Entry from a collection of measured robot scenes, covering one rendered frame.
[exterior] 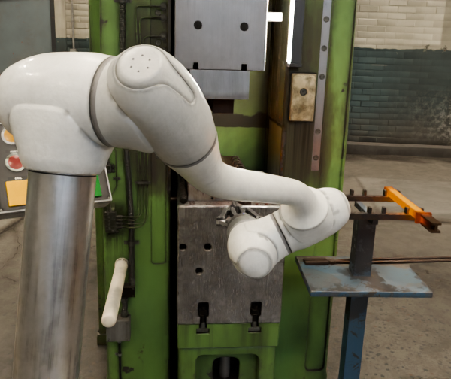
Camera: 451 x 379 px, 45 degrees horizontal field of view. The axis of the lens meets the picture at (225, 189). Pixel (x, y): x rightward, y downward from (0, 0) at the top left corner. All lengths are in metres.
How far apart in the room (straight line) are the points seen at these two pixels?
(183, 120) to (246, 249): 0.49
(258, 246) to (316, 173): 0.97
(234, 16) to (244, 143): 0.70
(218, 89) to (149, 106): 1.14
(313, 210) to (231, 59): 0.81
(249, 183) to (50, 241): 0.37
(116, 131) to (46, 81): 0.12
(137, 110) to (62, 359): 0.39
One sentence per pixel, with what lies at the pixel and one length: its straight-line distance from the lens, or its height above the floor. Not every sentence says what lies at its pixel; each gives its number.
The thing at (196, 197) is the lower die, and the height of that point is 0.93.
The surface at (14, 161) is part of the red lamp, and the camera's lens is 1.72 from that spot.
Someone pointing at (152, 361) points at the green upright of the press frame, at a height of 0.19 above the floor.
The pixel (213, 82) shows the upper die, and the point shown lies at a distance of 1.83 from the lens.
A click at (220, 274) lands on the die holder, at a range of 1.94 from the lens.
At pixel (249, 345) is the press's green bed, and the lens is 2.08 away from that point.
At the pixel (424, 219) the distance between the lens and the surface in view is 1.72.
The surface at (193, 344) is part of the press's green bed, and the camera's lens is 2.06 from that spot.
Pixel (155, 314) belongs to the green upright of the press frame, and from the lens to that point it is 2.22.
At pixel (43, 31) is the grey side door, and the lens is 8.36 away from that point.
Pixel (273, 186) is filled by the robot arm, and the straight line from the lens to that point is 1.03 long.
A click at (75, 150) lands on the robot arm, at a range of 0.79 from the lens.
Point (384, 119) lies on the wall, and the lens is 7.96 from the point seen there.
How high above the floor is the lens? 1.44
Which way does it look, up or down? 15 degrees down
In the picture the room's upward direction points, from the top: 2 degrees clockwise
